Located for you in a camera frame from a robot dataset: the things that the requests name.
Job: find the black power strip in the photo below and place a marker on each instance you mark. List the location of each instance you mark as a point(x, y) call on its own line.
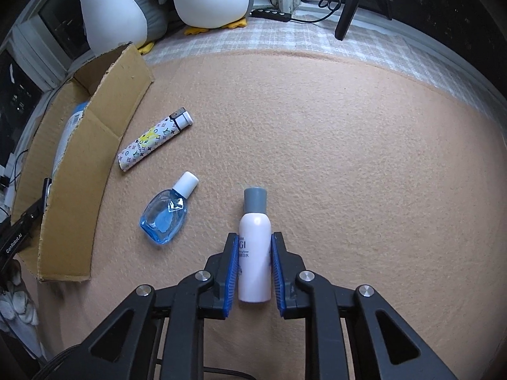
point(273, 14)

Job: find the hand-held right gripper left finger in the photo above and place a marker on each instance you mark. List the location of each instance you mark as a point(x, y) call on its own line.
point(231, 281)

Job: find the black tripod leg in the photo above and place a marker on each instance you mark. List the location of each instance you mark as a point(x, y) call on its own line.
point(348, 8)

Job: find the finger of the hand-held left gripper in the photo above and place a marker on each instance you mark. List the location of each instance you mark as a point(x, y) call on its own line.
point(47, 192)

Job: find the white tube with blue cap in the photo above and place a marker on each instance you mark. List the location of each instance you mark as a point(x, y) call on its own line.
point(71, 130)

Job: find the plaid cloth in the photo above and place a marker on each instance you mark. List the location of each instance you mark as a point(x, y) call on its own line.
point(277, 35)

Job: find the brown cardboard box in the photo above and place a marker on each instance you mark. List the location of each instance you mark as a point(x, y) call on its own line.
point(75, 190)

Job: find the large penguin plush toy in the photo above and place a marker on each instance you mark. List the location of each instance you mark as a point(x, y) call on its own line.
point(115, 12)

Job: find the pink felt mat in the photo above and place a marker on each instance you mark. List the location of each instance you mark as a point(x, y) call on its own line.
point(356, 166)

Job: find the patterned white lighter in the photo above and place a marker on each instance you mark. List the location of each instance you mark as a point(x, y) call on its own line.
point(150, 140)

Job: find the white bottle with grey cap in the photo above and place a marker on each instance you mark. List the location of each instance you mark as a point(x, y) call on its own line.
point(254, 253)

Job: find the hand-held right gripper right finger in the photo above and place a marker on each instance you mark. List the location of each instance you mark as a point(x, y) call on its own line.
point(277, 281)

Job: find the blue glass bottle white cap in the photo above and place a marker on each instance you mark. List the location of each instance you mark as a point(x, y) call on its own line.
point(162, 217)

